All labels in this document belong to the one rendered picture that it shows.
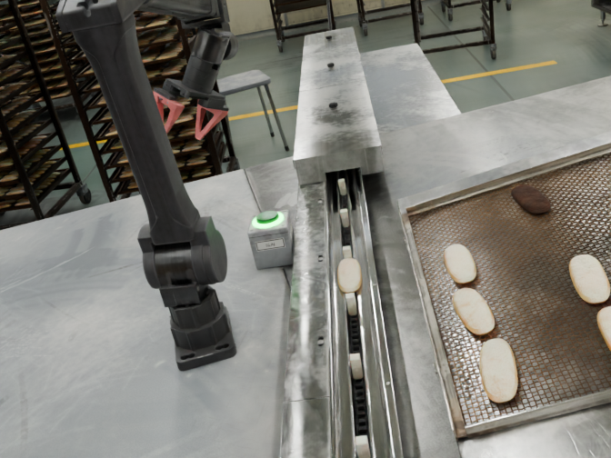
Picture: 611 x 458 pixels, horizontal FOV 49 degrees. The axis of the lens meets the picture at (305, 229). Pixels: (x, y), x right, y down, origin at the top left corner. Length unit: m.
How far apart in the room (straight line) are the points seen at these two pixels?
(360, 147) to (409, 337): 0.51
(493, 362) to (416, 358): 0.18
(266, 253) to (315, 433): 0.46
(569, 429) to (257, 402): 0.39
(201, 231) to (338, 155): 0.49
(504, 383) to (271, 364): 0.35
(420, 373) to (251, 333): 0.27
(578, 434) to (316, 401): 0.29
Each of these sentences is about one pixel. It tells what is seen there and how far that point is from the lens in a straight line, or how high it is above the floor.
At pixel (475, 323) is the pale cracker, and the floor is 0.91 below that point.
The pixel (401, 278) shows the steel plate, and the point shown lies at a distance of 1.07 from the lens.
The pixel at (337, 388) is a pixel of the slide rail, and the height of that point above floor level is 0.85.
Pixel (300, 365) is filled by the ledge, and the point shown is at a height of 0.86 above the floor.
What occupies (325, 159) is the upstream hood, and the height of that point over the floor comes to 0.91.
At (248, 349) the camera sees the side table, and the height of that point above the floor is 0.82.
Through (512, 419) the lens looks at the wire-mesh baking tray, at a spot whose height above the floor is 0.91.
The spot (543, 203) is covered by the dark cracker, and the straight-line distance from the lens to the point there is 1.02.
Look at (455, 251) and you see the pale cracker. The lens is 0.95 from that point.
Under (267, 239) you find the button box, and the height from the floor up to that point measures 0.88.
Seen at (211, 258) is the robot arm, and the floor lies 0.97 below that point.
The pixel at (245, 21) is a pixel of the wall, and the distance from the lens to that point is 7.96.
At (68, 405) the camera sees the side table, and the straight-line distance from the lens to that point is 1.01.
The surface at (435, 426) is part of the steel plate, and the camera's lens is 0.81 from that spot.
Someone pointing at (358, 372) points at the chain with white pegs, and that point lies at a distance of 0.85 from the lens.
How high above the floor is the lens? 1.39
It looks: 27 degrees down
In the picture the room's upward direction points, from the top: 12 degrees counter-clockwise
